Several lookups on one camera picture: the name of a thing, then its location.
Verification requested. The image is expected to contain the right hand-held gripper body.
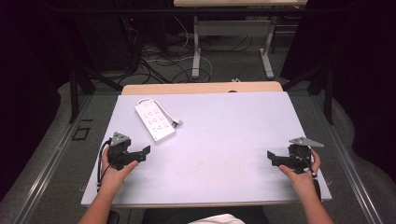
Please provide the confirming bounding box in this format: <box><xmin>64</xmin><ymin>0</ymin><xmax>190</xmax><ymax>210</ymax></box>
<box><xmin>287</xmin><ymin>136</ymin><xmax>325</xmax><ymax>175</ymax></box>

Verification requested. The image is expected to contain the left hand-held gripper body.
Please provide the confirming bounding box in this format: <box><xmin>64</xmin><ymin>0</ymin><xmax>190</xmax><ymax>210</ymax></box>
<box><xmin>106</xmin><ymin>132</ymin><xmax>133</xmax><ymax>171</ymax></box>

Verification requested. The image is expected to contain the person's right hand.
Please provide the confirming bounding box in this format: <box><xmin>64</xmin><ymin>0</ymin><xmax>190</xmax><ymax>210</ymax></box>
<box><xmin>277</xmin><ymin>148</ymin><xmax>322</xmax><ymax>200</ymax></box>

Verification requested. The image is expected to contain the person's left hand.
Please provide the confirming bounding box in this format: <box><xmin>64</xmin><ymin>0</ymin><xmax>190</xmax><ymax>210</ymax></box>
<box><xmin>100</xmin><ymin>146</ymin><xmax>139</xmax><ymax>194</ymax></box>

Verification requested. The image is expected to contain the white power strip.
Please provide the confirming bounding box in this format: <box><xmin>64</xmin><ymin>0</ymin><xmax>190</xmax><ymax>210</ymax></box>
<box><xmin>134</xmin><ymin>100</ymin><xmax>177</xmax><ymax>145</ymax></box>

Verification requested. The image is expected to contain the black floor socket plate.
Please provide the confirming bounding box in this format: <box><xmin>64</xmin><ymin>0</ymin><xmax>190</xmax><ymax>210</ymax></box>
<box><xmin>71</xmin><ymin>126</ymin><xmax>92</xmax><ymax>142</ymax></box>

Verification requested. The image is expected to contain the white table board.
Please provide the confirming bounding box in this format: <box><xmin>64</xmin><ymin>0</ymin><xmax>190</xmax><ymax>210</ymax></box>
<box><xmin>80</xmin><ymin>91</ymin><xmax>332</xmax><ymax>208</ymax></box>

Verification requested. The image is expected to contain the person's dark lap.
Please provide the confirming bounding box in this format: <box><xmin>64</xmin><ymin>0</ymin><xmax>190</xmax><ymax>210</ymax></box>
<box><xmin>141</xmin><ymin>205</ymin><xmax>271</xmax><ymax>224</ymax></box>

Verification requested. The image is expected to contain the black metal stand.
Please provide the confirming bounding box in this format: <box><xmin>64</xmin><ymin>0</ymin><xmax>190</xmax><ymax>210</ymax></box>
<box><xmin>281</xmin><ymin>60</ymin><xmax>334</xmax><ymax>126</ymax></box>
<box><xmin>68</xmin><ymin>66</ymin><xmax>125</xmax><ymax>124</ymax></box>

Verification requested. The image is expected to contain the wooden table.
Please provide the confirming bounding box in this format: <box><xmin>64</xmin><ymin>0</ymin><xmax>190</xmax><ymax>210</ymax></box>
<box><xmin>120</xmin><ymin>80</ymin><xmax>285</xmax><ymax>96</ymax></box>

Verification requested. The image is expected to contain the black curtain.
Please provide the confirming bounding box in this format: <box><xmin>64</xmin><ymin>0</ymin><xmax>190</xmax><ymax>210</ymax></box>
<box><xmin>0</xmin><ymin>0</ymin><xmax>78</xmax><ymax>200</ymax></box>
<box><xmin>279</xmin><ymin>0</ymin><xmax>396</xmax><ymax>185</ymax></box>

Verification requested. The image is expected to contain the black equipment box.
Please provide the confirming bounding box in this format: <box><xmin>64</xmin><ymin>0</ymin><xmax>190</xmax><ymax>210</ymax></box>
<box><xmin>74</xmin><ymin>14</ymin><xmax>143</xmax><ymax>73</ymax></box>

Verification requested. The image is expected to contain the white desk with metal legs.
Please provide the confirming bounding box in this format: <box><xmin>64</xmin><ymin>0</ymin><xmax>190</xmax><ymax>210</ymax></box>
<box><xmin>173</xmin><ymin>0</ymin><xmax>309</xmax><ymax>80</ymax></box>

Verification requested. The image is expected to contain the black horizontal bar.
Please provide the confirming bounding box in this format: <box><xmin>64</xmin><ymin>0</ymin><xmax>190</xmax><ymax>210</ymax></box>
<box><xmin>51</xmin><ymin>7</ymin><xmax>347</xmax><ymax>15</ymax></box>

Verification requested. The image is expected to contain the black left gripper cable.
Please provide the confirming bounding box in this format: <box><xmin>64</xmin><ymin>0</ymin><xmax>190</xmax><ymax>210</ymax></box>
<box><xmin>96</xmin><ymin>139</ymin><xmax>112</xmax><ymax>191</ymax></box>

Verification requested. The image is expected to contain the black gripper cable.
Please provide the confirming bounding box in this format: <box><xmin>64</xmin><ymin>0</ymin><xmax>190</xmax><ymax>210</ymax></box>
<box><xmin>96</xmin><ymin>139</ymin><xmax>112</xmax><ymax>191</ymax></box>
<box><xmin>295</xmin><ymin>150</ymin><xmax>323</xmax><ymax>202</ymax></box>

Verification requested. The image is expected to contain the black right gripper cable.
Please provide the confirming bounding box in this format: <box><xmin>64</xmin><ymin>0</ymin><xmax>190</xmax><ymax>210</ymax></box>
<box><xmin>295</xmin><ymin>150</ymin><xmax>323</xmax><ymax>202</ymax></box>

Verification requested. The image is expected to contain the white power strip cable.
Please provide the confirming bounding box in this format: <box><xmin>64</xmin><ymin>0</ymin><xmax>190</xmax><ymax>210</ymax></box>
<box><xmin>137</xmin><ymin>97</ymin><xmax>183</xmax><ymax>128</ymax></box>

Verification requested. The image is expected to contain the aluminium floor rail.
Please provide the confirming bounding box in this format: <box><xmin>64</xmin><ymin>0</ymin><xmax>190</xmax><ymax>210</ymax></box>
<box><xmin>11</xmin><ymin>94</ymin><xmax>95</xmax><ymax>224</ymax></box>
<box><xmin>310</xmin><ymin>92</ymin><xmax>386</xmax><ymax>224</ymax></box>

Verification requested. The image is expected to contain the tangle of floor cables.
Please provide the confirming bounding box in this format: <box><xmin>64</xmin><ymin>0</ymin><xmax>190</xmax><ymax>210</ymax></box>
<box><xmin>122</xmin><ymin>17</ymin><xmax>255</xmax><ymax>84</ymax></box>

